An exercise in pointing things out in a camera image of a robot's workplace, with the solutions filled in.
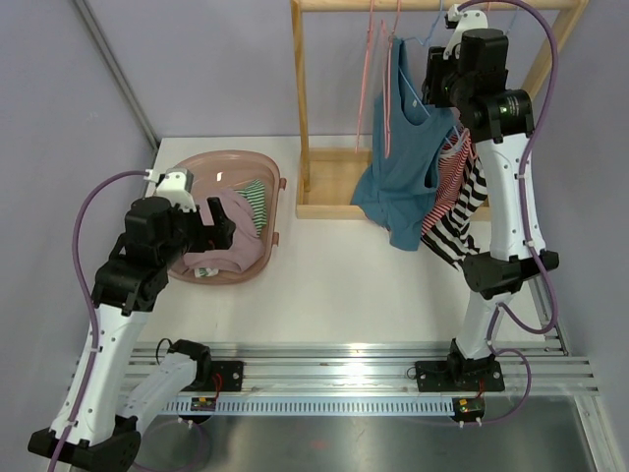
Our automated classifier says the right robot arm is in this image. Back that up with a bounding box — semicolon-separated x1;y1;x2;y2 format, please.
415;27;559;392

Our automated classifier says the green striped tank top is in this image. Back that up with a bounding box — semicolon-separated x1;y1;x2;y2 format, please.
194;179;269;280

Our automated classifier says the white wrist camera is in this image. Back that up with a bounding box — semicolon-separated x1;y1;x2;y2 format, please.
442;4;488;60
143;168;197;212

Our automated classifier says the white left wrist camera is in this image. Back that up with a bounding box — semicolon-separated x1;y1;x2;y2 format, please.
143;168;197;212

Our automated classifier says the slotted cable duct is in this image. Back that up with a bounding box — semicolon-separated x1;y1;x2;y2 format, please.
162;396;454;417

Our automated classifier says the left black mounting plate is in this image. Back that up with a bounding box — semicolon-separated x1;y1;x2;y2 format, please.
204;360;245;392

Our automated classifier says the red striped tank top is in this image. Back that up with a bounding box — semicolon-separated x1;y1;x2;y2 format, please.
422;130;476;235

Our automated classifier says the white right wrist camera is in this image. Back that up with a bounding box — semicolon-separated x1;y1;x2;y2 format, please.
442;4;488;60

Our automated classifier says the black white striped tank top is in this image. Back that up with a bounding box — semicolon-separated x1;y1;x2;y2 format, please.
422;159;487;270

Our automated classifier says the teal blue tank top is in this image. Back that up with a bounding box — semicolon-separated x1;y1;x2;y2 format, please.
351;37;456;252

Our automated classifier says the mauve pink tank top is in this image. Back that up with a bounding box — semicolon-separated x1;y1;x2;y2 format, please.
176;186;266;275

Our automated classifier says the black mounting plate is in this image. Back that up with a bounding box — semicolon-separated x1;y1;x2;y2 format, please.
204;360;245;392
415;359;505;393

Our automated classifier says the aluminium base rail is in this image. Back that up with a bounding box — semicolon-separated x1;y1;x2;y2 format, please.
66;341;601;399

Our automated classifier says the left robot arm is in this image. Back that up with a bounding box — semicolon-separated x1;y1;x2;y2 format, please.
28;197;236;471

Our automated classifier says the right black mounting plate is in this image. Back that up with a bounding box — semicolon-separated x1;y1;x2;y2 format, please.
415;359;505;393

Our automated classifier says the wooden clothes rack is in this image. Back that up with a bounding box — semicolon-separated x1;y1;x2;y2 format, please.
290;1;589;220

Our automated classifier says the blue wire hanger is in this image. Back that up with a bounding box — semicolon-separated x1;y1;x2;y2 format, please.
507;6;520;30
401;0;463;151

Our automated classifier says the pink plastic basin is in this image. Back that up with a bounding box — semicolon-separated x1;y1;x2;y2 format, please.
153;149;286;285

